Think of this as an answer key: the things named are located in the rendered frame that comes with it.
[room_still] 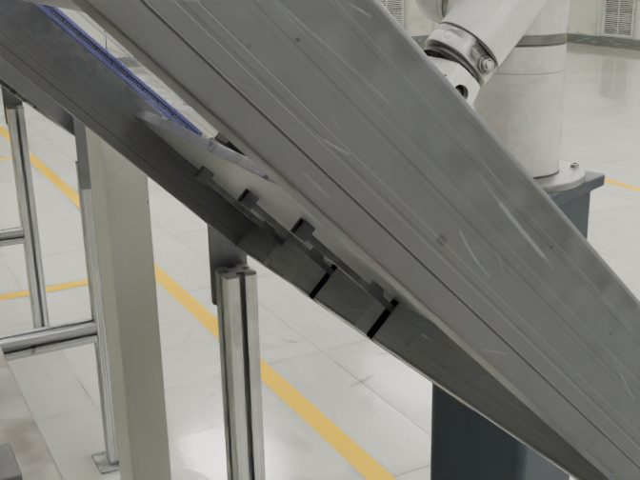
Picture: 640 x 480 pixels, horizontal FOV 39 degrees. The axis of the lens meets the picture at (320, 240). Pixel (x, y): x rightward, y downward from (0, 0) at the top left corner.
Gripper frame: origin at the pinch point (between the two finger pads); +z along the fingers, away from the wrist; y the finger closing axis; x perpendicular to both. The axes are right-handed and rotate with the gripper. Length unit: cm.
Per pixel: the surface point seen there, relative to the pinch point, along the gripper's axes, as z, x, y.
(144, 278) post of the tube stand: 25.6, -0.2, 29.6
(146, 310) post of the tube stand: 29.0, -3.3, 29.6
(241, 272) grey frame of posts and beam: 17.1, -1.1, 11.0
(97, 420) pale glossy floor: 62, -47, 102
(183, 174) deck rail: 12.7, 13.9, 8.0
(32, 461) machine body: 39.9, 19.0, -16.8
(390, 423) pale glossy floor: 22, -87, 68
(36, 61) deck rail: 13.4, 33.4, 8.0
